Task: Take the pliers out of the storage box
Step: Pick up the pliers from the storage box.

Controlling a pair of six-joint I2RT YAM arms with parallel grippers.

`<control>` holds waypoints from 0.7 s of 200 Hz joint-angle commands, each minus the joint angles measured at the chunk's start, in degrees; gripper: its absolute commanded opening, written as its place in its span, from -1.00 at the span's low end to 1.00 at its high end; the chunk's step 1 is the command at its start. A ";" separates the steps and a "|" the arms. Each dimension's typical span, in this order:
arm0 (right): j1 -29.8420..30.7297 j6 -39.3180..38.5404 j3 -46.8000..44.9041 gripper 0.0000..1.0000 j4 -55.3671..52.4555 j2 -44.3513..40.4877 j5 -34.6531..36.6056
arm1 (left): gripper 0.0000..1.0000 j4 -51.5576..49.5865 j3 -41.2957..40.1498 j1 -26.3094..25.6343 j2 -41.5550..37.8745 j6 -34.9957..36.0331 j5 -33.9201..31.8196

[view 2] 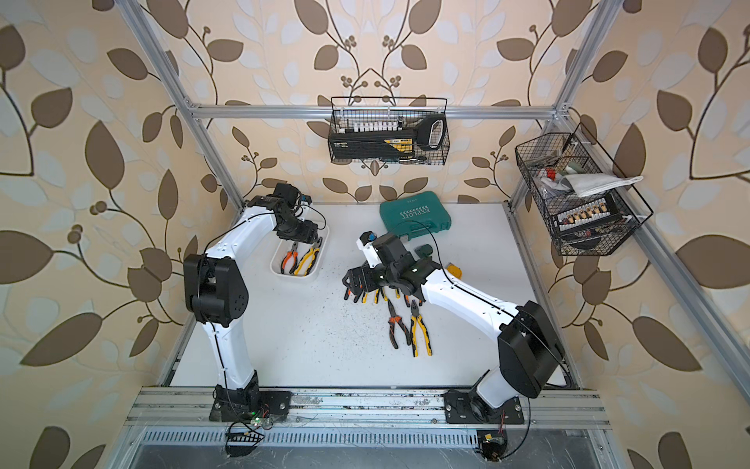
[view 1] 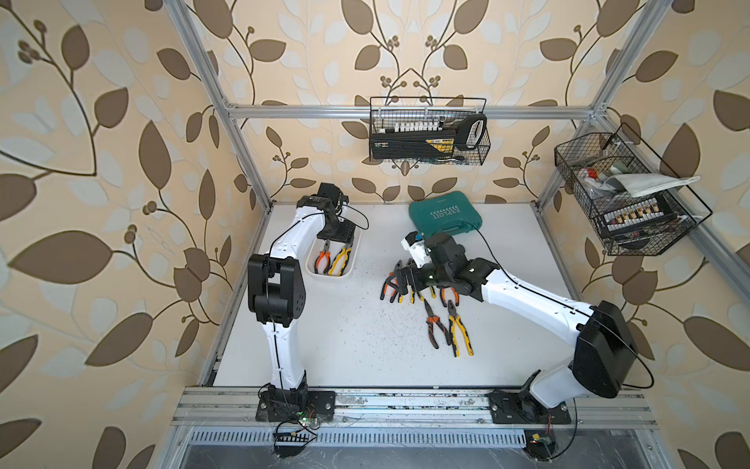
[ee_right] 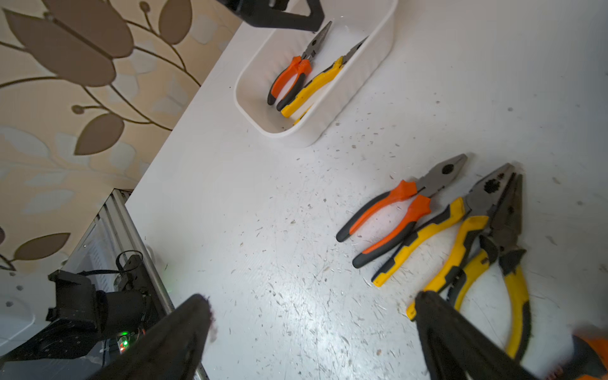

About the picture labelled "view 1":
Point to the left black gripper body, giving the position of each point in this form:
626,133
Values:
345,233

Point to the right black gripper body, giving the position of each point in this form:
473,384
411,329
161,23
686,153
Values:
425,276

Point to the small orange black pliers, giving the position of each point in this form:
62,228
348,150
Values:
323,262

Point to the white plastic storage box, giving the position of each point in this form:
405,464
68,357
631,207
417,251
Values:
334,249

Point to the yellow black combination pliers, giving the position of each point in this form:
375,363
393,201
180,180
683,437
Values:
458,331
407,294
341,261

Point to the Greener orange black pliers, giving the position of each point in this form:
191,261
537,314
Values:
449,294

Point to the orange handled long-nose pliers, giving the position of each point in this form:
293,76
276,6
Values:
434,321

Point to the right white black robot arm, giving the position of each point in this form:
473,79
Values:
603,347

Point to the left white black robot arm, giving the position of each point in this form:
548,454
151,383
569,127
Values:
277,294

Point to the green plastic tool case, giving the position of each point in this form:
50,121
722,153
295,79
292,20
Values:
452,214

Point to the black yellow tool case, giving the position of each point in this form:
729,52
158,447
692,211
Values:
414,144

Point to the white paper booklet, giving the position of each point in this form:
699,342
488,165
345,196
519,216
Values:
643,184

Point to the socket set tray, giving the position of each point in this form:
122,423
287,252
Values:
638,215

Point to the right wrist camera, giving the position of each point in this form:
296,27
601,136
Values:
425,251

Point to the back black wire basket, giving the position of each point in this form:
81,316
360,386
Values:
424,113

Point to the black wire basket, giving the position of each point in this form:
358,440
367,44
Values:
585,163
424,113

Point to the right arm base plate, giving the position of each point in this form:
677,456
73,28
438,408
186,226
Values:
522,408

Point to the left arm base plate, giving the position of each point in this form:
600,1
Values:
277,405

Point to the right black wire basket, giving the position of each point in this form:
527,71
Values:
585,163

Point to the aluminium front rail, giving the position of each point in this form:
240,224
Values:
415,407

